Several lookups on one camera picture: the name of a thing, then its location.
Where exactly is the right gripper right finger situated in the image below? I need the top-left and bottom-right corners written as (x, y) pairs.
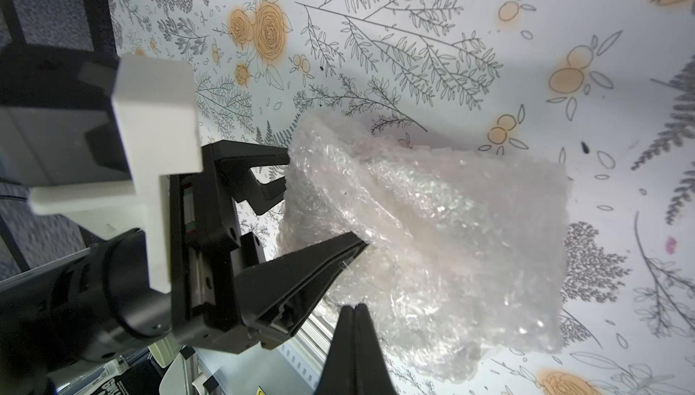
top-left (354, 304), bottom-right (397, 395)

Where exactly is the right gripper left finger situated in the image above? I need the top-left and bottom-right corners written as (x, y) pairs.
top-left (314, 306), bottom-right (356, 395)

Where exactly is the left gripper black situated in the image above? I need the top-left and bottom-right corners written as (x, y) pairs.
top-left (169, 141), bottom-right (367, 354)

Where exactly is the clear bubble wrap sheet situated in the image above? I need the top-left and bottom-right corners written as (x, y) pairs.
top-left (277, 110), bottom-right (571, 382)

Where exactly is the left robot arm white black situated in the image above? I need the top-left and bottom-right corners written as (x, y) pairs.
top-left (1, 141), bottom-right (366, 394)

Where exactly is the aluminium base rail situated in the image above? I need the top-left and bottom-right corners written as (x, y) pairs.
top-left (162, 302), bottom-right (349, 395)

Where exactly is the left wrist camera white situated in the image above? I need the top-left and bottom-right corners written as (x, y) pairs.
top-left (1, 44), bottom-right (203, 294)

